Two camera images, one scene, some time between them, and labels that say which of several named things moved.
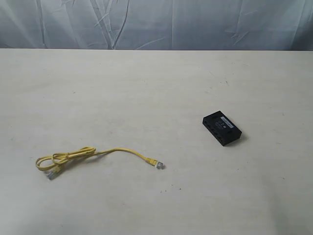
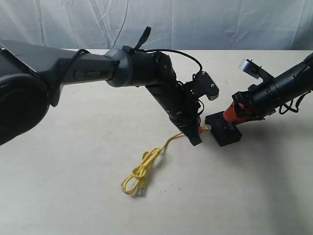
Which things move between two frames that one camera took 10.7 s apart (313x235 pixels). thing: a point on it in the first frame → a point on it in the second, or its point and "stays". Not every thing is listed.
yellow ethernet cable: x=53 y=162 → x=134 y=183
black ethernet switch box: x=224 y=129 stays
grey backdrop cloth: x=157 y=25 stays
